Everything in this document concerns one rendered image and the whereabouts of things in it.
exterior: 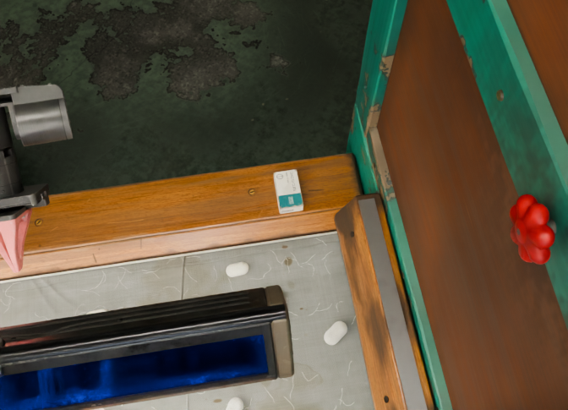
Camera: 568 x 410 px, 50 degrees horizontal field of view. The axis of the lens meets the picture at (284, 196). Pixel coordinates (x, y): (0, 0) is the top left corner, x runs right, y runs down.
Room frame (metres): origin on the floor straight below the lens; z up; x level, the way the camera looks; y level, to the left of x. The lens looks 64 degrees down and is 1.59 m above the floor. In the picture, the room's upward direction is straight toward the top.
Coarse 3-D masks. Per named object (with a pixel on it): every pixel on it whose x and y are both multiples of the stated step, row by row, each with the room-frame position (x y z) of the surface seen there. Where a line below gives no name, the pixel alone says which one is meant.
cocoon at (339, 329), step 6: (336, 324) 0.21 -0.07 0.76; (342, 324) 0.21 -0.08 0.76; (330, 330) 0.21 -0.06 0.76; (336, 330) 0.21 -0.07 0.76; (342, 330) 0.21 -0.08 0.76; (324, 336) 0.20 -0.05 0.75; (330, 336) 0.20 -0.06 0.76; (336, 336) 0.20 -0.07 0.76; (330, 342) 0.19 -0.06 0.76; (336, 342) 0.19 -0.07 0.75
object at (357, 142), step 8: (352, 112) 0.52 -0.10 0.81; (352, 120) 0.52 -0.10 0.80; (352, 128) 0.51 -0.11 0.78; (360, 128) 0.48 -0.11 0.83; (352, 136) 0.51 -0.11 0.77; (360, 136) 0.47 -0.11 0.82; (352, 144) 0.50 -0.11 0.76; (360, 144) 0.47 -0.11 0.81; (352, 152) 0.49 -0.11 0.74; (360, 152) 0.46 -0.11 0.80; (368, 152) 0.44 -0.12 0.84; (360, 160) 0.46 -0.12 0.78; (368, 160) 0.43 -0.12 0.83; (360, 168) 0.45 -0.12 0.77; (368, 168) 0.42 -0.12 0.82; (360, 176) 0.44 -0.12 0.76; (368, 176) 0.42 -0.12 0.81; (368, 184) 0.41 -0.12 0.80; (376, 184) 0.39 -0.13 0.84; (368, 192) 0.41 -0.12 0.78; (376, 192) 0.38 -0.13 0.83
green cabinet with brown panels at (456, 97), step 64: (384, 0) 0.49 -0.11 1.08; (448, 0) 0.36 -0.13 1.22; (512, 0) 0.30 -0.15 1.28; (384, 64) 0.46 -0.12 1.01; (448, 64) 0.35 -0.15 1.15; (512, 64) 0.25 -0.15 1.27; (384, 128) 0.43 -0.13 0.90; (448, 128) 0.31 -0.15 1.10; (512, 128) 0.22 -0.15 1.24; (384, 192) 0.36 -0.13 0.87; (448, 192) 0.27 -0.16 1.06; (512, 192) 0.20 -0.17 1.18; (448, 256) 0.22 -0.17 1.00; (512, 256) 0.17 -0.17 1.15; (448, 320) 0.17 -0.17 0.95; (512, 320) 0.13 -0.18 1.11; (448, 384) 0.11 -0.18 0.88; (512, 384) 0.08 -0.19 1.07
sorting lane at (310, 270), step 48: (288, 240) 0.34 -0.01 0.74; (336, 240) 0.34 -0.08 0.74; (0, 288) 0.27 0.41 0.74; (48, 288) 0.27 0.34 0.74; (96, 288) 0.27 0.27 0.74; (144, 288) 0.27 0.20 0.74; (192, 288) 0.27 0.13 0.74; (240, 288) 0.27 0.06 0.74; (288, 288) 0.27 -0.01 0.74; (336, 288) 0.27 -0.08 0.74; (288, 384) 0.14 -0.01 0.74; (336, 384) 0.14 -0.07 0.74
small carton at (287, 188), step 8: (280, 176) 0.43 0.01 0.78; (288, 176) 0.43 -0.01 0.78; (296, 176) 0.43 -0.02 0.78; (280, 184) 0.41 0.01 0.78; (288, 184) 0.41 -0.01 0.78; (296, 184) 0.41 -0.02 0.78; (280, 192) 0.40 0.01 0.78; (288, 192) 0.40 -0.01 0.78; (296, 192) 0.40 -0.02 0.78; (280, 200) 0.39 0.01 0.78; (288, 200) 0.39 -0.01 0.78; (296, 200) 0.39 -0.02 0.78; (280, 208) 0.38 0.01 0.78; (288, 208) 0.38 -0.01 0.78; (296, 208) 0.38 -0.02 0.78
